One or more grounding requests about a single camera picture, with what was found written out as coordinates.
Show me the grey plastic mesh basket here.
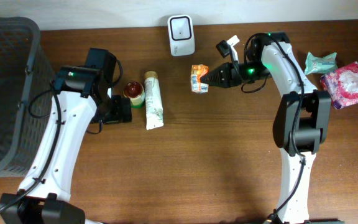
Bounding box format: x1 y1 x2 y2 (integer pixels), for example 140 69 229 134
0 17 55 177

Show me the white barcode scanner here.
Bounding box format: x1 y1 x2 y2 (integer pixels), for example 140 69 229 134
167 15 195 57

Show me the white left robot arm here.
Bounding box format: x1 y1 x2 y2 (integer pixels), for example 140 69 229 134
0 48 132 224

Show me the teal wipes packet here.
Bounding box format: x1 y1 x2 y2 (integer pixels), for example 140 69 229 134
304 52 338 75

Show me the red purple tissue pack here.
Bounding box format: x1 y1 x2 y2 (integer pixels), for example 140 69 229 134
321 62 358 110

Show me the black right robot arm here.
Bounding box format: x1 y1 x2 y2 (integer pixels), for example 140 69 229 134
201 32 331 223

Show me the small orange box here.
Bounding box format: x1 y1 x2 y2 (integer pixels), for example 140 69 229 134
190 64 209 93

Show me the white cream tube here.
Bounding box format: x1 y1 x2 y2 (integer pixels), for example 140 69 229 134
144 71 163 130

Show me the green lid jar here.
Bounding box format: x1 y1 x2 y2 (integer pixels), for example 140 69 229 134
123 82 145 108

